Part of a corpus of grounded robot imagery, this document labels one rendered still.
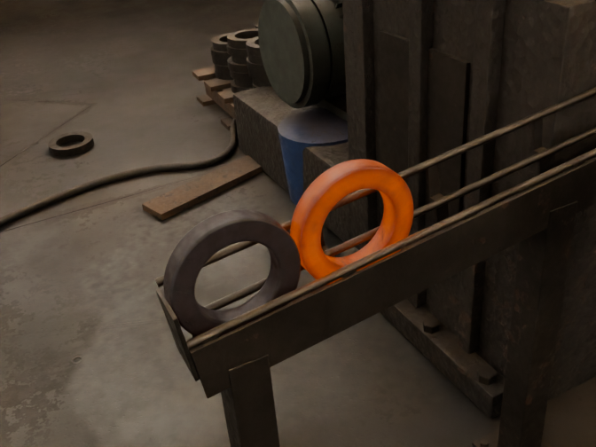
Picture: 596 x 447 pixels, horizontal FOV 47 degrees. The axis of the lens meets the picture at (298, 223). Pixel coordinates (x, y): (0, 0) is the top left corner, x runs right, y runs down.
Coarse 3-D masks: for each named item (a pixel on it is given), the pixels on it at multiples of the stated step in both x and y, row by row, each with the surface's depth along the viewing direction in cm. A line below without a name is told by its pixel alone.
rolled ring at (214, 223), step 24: (216, 216) 86; (240, 216) 86; (264, 216) 89; (192, 240) 84; (216, 240) 85; (240, 240) 87; (264, 240) 88; (288, 240) 90; (168, 264) 86; (192, 264) 85; (288, 264) 92; (168, 288) 86; (192, 288) 87; (264, 288) 95; (288, 288) 94; (192, 312) 88; (216, 312) 93; (240, 312) 94
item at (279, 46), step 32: (288, 0) 213; (320, 0) 215; (288, 32) 215; (320, 32) 210; (288, 64) 222; (320, 64) 212; (256, 96) 261; (288, 96) 229; (320, 96) 222; (256, 128) 252; (256, 160) 262; (320, 160) 211; (288, 192) 244
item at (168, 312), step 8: (160, 296) 89; (168, 304) 87; (168, 312) 86; (168, 320) 91; (176, 320) 85; (176, 328) 85; (176, 336) 89; (176, 344) 94; (184, 344) 87; (184, 352) 87; (184, 360) 92; (192, 368) 89; (192, 376) 91
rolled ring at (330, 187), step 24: (336, 168) 91; (360, 168) 91; (384, 168) 92; (312, 192) 90; (336, 192) 90; (384, 192) 94; (408, 192) 96; (312, 216) 90; (384, 216) 100; (408, 216) 98; (312, 240) 92; (384, 240) 99; (312, 264) 94; (336, 264) 96
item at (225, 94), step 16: (240, 32) 294; (256, 32) 294; (224, 48) 304; (240, 48) 284; (256, 48) 261; (224, 64) 309; (240, 64) 288; (256, 64) 265; (208, 80) 314; (224, 80) 312; (240, 80) 290; (256, 80) 271; (208, 96) 332; (224, 96) 294
